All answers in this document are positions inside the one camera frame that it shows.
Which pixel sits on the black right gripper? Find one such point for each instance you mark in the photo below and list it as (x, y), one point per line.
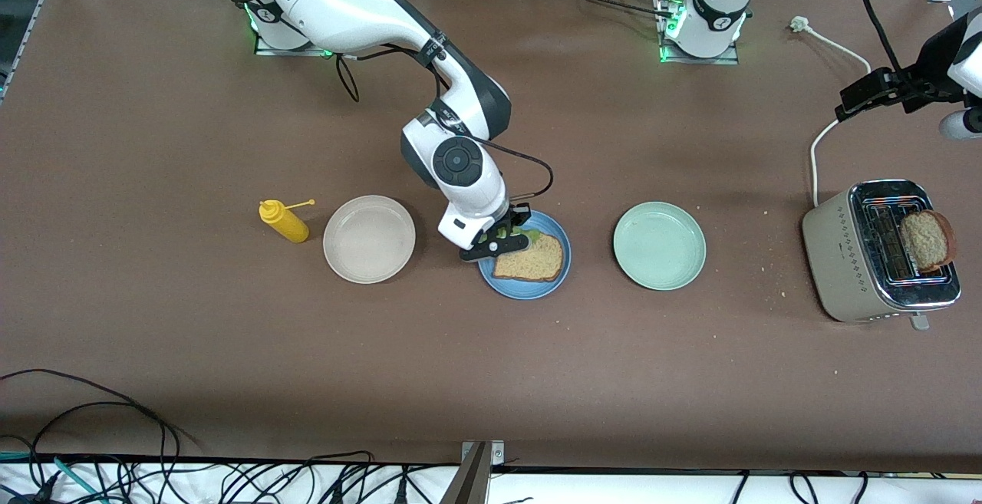
(516, 220)

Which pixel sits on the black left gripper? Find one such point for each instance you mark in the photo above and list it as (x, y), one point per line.
(914, 84)

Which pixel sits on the green lettuce leaf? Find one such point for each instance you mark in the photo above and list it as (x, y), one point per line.
(535, 237)

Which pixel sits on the brown bread slice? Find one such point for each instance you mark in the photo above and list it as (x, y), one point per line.
(533, 264)
(928, 242)

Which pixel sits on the yellow mustard squeeze bottle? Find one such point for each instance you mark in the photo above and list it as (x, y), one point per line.
(288, 224)

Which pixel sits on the blue plate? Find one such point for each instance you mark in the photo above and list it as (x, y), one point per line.
(524, 293)

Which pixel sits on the pale green plate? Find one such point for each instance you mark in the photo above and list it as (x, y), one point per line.
(660, 246)

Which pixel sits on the beige plate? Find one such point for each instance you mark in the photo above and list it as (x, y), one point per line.
(368, 239)

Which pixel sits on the beige chrome toaster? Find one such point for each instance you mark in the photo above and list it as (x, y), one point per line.
(840, 258)

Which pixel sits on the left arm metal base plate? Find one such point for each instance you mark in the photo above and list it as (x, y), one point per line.
(690, 60)

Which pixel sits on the metal frame bracket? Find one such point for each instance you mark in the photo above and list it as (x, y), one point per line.
(472, 481)

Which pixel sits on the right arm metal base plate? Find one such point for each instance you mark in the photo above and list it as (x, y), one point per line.
(267, 47)

